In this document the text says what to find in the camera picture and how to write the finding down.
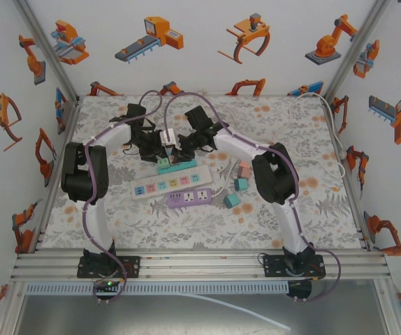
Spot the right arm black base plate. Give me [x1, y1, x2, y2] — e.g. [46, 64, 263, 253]
[263, 254, 326, 279]

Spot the thick white cable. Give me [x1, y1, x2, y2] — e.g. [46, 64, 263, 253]
[272, 91, 349, 179]

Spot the small circuit board green light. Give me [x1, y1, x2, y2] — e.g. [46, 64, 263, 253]
[94, 278, 121, 290]

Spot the white power strip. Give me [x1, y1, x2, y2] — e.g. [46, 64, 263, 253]
[130, 165, 212, 200]

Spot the white slotted cable duct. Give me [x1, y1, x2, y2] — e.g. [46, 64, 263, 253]
[25, 282, 289, 295]

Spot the purple power strip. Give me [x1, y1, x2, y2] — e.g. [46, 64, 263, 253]
[166, 187, 214, 209]

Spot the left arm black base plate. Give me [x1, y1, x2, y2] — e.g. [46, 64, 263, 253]
[77, 256, 142, 279]

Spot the white plastic tube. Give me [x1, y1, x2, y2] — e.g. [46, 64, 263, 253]
[172, 292, 292, 332]

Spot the floral patterned table cover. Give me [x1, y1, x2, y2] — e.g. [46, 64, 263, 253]
[41, 94, 365, 251]

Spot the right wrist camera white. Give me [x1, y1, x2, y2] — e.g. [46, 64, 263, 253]
[160, 128, 177, 146]

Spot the teal power strip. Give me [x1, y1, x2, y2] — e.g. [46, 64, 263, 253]
[156, 158, 198, 175]

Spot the aluminium extrusion frame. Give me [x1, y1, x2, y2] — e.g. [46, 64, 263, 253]
[0, 0, 401, 335]

